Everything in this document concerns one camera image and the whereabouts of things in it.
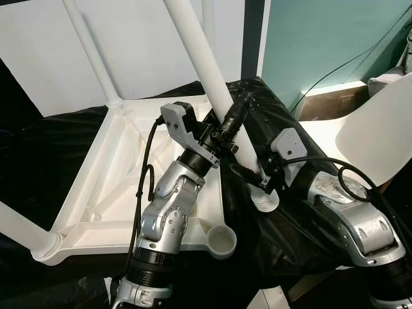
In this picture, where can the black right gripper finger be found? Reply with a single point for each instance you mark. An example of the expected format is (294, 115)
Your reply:
(246, 172)
(266, 159)

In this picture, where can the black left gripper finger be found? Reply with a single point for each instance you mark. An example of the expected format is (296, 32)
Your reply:
(182, 109)
(238, 114)

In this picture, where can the white plastic table top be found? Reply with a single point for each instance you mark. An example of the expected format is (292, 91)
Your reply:
(116, 167)

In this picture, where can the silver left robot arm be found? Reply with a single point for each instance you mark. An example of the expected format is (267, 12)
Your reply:
(167, 212)

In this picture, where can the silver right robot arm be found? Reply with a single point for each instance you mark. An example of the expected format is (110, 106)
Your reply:
(360, 225)

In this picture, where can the black plastic cover sheet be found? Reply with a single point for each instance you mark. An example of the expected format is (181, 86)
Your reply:
(283, 238)

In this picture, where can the large white board panel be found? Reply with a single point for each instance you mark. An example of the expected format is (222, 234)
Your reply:
(141, 51)

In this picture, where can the brown box with white rim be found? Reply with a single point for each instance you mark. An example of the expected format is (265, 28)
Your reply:
(328, 106)

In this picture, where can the white plastic shell chair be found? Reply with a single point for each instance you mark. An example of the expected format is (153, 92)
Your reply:
(380, 129)

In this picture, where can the light grey cushion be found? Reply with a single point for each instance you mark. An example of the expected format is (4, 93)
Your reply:
(386, 84)

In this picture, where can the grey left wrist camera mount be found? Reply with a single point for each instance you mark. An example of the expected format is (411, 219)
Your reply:
(183, 132)

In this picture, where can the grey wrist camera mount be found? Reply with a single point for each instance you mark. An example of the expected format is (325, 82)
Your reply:
(183, 132)
(290, 145)

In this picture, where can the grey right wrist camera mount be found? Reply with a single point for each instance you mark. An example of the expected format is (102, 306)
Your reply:
(290, 145)

